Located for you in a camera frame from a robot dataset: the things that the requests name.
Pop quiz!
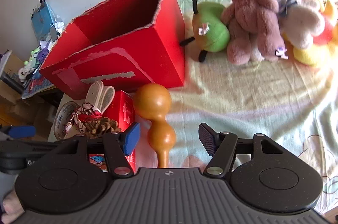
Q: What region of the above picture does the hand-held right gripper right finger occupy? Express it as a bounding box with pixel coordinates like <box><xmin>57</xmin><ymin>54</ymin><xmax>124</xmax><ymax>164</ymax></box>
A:
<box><xmin>199</xmin><ymin>123</ymin><xmax>284</xmax><ymax>178</ymax></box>

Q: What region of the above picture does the printed tape roll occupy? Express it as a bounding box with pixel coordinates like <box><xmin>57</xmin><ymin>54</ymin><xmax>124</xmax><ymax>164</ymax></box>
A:
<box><xmin>53</xmin><ymin>101</ymin><xmax>87</xmax><ymax>141</ymax></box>

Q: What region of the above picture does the person's left hand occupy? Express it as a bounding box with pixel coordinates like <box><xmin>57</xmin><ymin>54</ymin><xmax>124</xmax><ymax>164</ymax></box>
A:
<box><xmin>2</xmin><ymin>189</ymin><xmax>25</xmax><ymax>224</ymax></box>

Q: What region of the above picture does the green frog toy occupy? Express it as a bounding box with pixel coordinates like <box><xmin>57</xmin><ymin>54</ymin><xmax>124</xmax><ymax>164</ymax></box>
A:
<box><xmin>24</xmin><ymin>48</ymin><xmax>40</xmax><ymax>66</ymax></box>

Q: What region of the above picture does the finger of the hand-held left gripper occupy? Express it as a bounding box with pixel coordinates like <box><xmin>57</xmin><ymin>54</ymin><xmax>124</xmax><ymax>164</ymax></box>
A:
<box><xmin>0</xmin><ymin>140</ymin><xmax>70</xmax><ymax>155</ymax></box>
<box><xmin>0</xmin><ymin>125</ymin><xmax>37</xmax><ymax>140</ymax></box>

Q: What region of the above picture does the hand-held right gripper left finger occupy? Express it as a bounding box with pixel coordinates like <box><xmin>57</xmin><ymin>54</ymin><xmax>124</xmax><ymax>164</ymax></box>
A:
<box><xmin>57</xmin><ymin>122</ymin><xmax>141</xmax><ymax>178</ymax></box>

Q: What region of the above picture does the brown cardboard box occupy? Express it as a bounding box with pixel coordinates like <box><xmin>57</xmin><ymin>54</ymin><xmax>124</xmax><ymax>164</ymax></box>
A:
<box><xmin>0</xmin><ymin>51</ymin><xmax>27</xmax><ymax>108</ymax></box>

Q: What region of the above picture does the purple and white toy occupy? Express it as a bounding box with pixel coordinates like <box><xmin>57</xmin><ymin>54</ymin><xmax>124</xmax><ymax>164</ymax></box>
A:
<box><xmin>35</xmin><ymin>45</ymin><xmax>52</xmax><ymax>62</ymax></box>

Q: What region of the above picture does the small red gift box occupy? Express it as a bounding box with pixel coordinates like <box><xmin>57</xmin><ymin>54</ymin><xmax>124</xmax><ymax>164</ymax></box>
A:
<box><xmin>88</xmin><ymin>90</ymin><xmax>137</xmax><ymax>174</ymax></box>

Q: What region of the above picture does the green pear plush toy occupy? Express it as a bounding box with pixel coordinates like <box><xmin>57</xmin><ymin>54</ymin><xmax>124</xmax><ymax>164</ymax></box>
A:
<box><xmin>180</xmin><ymin>0</ymin><xmax>231</xmax><ymax>63</ymax></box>

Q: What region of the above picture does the black and white spotted toy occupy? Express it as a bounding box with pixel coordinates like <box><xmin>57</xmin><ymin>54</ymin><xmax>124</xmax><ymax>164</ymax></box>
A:
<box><xmin>18</xmin><ymin>66</ymin><xmax>33</xmax><ymax>82</ymax></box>

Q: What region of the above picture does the yellow plush toy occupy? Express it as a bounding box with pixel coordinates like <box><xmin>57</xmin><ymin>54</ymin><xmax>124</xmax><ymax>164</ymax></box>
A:
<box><xmin>281</xmin><ymin>0</ymin><xmax>338</xmax><ymax>67</ymax></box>

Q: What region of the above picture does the pink teddy bear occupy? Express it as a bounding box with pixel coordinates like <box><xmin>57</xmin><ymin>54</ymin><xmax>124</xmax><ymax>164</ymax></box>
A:
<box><xmin>221</xmin><ymin>0</ymin><xmax>288</xmax><ymax>65</ymax></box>

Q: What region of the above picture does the cream plush toy with bow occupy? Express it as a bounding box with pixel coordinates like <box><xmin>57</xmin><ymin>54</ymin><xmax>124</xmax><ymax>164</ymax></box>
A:
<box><xmin>265</xmin><ymin>0</ymin><xmax>326</xmax><ymax>50</ymax></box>

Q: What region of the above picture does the orange gourd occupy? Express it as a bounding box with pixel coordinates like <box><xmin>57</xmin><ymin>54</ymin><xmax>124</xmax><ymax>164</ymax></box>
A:
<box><xmin>133</xmin><ymin>83</ymin><xmax>176</xmax><ymax>168</ymax></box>

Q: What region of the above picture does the blue and red patterned mat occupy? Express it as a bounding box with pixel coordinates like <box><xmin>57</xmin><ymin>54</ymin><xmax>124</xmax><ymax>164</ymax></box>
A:
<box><xmin>21</xmin><ymin>73</ymin><xmax>56</xmax><ymax>99</ymax></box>

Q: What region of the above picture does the large red cardboard box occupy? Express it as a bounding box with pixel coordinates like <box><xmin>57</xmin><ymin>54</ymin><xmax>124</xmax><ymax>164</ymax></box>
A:
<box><xmin>39</xmin><ymin>0</ymin><xmax>185</xmax><ymax>100</ymax></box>

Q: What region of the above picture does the white paper stack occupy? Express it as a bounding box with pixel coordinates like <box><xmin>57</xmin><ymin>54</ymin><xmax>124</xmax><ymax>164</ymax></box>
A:
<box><xmin>0</xmin><ymin>50</ymin><xmax>12</xmax><ymax>74</ymax></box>

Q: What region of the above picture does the white perforated insole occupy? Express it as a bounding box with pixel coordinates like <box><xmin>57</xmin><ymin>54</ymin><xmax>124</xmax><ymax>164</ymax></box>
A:
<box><xmin>99</xmin><ymin>86</ymin><xmax>116</xmax><ymax>115</ymax></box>
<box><xmin>84</xmin><ymin>81</ymin><xmax>104</xmax><ymax>111</ymax></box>

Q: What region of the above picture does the black smartphone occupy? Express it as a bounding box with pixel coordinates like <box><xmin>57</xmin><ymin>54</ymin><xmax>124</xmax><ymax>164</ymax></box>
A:
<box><xmin>49</xmin><ymin>25</ymin><xmax>60</xmax><ymax>42</ymax></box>

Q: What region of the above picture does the blue packet with binder clips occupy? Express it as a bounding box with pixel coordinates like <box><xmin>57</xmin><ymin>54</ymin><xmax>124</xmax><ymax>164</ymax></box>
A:
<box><xmin>31</xmin><ymin>0</ymin><xmax>57</xmax><ymax>35</ymax></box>

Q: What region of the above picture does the pastel printed bed sheet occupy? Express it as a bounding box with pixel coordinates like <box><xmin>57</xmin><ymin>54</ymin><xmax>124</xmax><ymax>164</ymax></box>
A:
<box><xmin>166</xmin><ymin>0</ymin><xmax>338</xmax><ymax>216</ymax></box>

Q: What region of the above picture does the brown pine cone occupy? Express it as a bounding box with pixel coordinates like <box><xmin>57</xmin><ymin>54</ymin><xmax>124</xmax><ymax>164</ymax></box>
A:
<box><xmin>82</xmin><ymin>117</ymin><xmax>122</xmax><ymax>138</ymax></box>

